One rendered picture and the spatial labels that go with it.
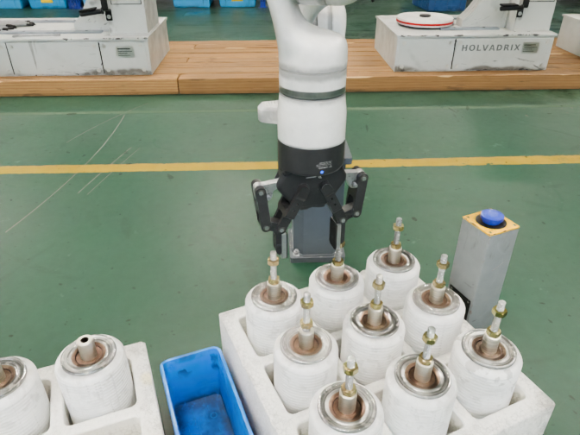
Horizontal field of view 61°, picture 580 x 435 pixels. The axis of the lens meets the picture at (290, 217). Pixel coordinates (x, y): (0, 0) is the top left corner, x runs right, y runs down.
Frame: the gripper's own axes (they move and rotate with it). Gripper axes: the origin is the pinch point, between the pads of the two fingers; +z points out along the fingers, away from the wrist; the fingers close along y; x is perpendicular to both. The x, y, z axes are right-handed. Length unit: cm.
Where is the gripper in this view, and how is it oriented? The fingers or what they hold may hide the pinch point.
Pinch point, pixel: (309, 242)
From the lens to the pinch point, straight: 62.3
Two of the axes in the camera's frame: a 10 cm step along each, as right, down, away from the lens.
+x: -2.8, -5.0, 8.2
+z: 0.0, 8.5, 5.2
